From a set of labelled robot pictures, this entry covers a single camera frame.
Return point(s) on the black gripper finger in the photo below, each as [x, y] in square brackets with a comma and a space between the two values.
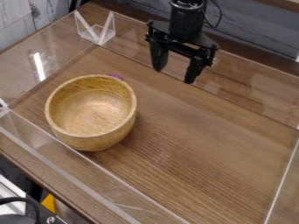
[159, 55]
[194, 69]

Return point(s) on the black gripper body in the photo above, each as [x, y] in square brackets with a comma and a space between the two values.
[200, 44]

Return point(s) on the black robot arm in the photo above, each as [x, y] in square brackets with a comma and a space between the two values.
[180, 36]

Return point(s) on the purple eggplant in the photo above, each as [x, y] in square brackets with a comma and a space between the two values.
[116, 76]

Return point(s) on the brown wooden bowl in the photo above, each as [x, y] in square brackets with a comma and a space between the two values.
[91, 111]

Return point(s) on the clear acrylic tray walls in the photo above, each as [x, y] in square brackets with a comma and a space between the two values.
[211, 157]

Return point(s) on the black device with yellow label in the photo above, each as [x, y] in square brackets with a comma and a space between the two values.
[47, 216]

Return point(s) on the clear acrylic corner bracket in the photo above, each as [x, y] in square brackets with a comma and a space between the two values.
[99, 34]

